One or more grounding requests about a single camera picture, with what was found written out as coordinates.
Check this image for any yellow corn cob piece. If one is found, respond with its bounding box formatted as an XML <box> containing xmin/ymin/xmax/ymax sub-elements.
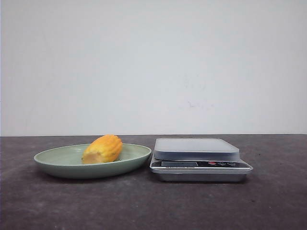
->
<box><xmin>82</xmin><ymin>135</ymin><xmax>123</xmax><ymax>164</ymax></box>

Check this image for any silver digital kitchen scale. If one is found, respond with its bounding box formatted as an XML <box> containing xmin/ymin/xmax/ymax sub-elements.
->
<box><xmin>150</xmin><ymin>138</ymin><xmax>253</xmax><ymax>182</ymax></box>

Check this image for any green shallow plate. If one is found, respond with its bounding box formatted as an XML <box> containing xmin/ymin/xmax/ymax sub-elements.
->
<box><xmin>34</xmin><ymin>144</ymin><xmax>152</xmax><ymax>179</ymax></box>

